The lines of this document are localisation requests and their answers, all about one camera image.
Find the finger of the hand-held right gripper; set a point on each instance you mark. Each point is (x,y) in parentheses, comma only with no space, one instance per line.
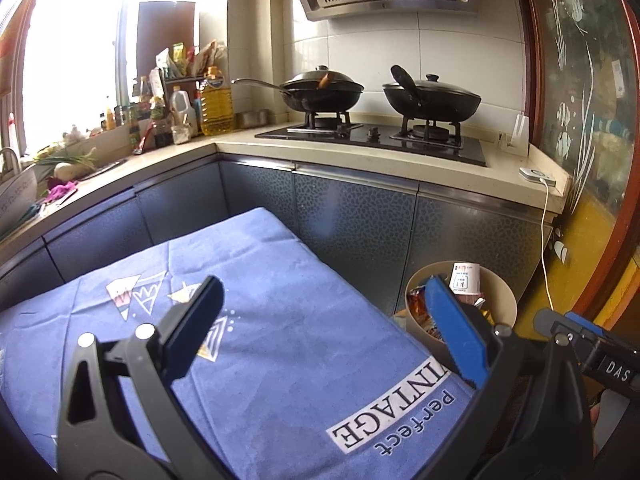
(552,325)
(587,324)

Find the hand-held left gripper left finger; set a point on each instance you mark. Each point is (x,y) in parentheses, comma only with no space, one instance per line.
(195,330)

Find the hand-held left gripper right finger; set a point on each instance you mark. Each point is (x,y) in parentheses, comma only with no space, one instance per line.
(457,330)

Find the beige trash bin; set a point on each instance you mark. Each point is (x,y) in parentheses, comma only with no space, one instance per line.
(500,305)

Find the small white box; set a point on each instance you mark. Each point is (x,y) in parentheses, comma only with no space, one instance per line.
(465,280)

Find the blue printed tablecloth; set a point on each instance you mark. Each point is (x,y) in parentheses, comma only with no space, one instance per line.
(300,360)

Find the white charger puck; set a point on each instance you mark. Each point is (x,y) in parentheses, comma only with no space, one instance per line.
(537,176)

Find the grey kitchen cabinet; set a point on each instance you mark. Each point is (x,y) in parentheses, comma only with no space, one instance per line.
(350,220)

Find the purple vegetable scraps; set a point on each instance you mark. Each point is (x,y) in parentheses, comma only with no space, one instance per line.
(60,192)

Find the white plastic stand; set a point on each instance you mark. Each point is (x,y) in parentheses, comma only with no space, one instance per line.
(520,132)

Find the group of condiment bottles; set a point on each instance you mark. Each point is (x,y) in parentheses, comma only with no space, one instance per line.
(160,132)

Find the white radish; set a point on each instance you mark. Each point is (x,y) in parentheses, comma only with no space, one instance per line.
(70,170)

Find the black gas stove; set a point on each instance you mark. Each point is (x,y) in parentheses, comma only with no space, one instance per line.
(380,142)

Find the green onions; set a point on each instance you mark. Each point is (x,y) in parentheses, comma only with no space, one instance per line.
(75,160)

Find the painted glass sliding door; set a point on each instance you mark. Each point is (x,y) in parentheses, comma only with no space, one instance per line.
(590,110)

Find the small steel pot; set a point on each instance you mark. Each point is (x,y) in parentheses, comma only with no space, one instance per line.
(252,119)

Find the white plastic jug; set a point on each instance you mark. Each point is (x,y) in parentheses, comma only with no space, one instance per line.
(181,110)

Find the yellow cooking oil bottle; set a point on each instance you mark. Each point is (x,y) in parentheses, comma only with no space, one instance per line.
(217,110)

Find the white patterned basin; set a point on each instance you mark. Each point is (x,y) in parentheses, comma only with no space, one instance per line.
(17,195)

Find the black pan with lid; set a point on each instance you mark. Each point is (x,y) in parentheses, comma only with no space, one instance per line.
(435,100)

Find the chrome faucet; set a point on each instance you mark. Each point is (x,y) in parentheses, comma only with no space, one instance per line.
(12,152)

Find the black wok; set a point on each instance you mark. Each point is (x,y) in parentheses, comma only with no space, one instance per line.
(325,92)

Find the rack of seasoning packets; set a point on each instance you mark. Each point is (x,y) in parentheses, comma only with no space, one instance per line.
(175,57)

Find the kitchen window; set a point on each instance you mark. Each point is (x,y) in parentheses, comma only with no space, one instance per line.
(75,60)

